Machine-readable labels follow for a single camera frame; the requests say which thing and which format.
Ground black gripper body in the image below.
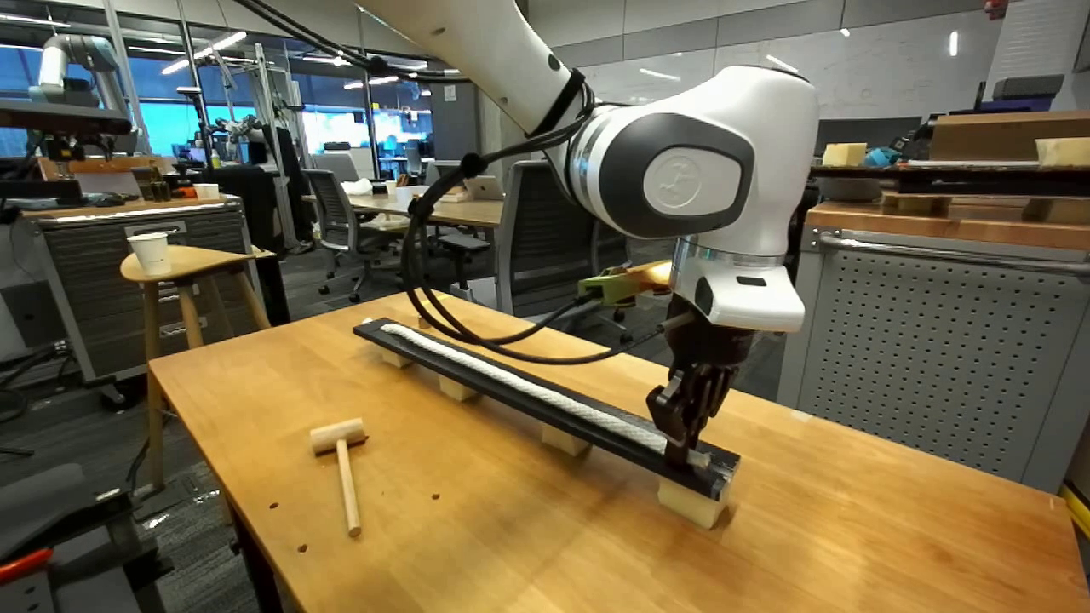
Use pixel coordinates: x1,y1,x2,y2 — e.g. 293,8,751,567
662,296,760,386

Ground long black board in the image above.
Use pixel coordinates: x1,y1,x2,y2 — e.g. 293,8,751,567
350,318,744,504

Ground large pale support block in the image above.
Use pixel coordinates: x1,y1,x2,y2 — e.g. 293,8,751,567
653,473,737,536

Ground grey mesh office chair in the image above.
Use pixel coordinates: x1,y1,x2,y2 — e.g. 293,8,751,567
491,157,635,332

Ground grey perforated metal cabinet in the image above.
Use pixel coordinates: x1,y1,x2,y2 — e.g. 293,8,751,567
777,202,1090,496

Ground pale foam block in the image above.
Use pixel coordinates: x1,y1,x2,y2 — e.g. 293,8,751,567
1033,136,1090,170
820,139,872,170

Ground small wooden mallet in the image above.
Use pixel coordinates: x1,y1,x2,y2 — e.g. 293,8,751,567
306,416,369,542

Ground stack of wooden boards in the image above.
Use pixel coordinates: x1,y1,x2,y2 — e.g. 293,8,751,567
811,109,1090,227

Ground grey swivel office chair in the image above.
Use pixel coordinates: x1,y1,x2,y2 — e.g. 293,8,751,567
295,163,381,304

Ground round wooden stool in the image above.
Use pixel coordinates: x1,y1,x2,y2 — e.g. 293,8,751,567
116,243,280,486

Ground white paper cup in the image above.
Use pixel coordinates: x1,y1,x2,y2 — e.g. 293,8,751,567
126,227,174,275

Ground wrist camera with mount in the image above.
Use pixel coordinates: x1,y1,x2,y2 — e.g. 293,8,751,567
577,260,677,311

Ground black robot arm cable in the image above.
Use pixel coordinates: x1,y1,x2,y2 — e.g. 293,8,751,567
398,107,685,367

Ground black chair with red handle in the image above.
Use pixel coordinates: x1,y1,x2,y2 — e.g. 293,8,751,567
0,456,174,613

